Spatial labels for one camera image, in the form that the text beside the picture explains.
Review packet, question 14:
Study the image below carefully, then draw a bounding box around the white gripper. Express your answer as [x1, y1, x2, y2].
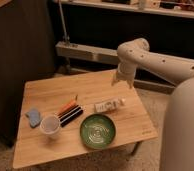
[111, 63, 136, 88]

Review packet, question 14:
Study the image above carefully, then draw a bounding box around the dark cabinet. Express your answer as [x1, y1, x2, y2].
[0, 0, 55, 147]

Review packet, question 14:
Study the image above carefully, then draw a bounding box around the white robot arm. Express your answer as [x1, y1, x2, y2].
[113, 38, 194, 171]

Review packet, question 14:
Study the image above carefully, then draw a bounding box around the small wooden table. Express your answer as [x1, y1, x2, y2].
[13, 70, 157, 169]

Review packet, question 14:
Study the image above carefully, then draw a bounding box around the white tube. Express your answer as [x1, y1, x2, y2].
[94, 98, 125, 113]

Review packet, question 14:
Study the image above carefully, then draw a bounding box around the wall shelf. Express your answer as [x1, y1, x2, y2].
[52, 0, 194, 19]

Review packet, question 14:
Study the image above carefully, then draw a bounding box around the black marker upper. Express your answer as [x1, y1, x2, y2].
[59, 105, 81, 120]

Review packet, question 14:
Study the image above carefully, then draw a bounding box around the grey metal beam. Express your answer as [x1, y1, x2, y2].
[55, 41, 174, 94]

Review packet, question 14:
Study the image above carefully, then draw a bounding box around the clear plastic cup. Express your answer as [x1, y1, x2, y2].
[39, 115, 60, 139]

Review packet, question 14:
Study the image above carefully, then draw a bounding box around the metal pole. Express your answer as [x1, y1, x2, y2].
[58, 0, 70, 45]

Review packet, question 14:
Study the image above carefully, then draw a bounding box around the blue sponge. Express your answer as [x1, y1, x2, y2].
[26, 108, 41, 128]

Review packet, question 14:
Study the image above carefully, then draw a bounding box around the orange marker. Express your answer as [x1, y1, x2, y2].
[57, 95, 77, 116]

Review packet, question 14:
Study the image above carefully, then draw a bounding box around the green ceramic plate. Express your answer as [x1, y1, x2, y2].
[80, 114, 116, 150]

